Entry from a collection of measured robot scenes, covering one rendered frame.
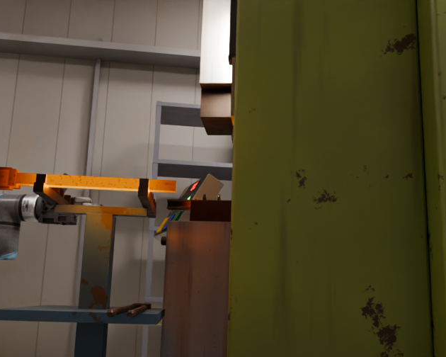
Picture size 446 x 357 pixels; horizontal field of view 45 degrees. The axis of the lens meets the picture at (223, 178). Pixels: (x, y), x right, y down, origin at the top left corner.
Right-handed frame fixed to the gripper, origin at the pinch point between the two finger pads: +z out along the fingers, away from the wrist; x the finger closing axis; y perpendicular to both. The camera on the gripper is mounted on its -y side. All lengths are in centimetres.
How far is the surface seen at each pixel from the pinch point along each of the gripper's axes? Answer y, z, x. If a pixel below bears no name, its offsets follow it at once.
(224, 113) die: -28, 41, 8
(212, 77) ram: -38, 37, 13
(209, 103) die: -31.6, 35.8, 7.5
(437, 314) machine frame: 31, 91, 51
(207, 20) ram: -58, 35, 13
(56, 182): 7, 12, 65
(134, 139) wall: -106, -68, -286
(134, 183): 6, 28, 62
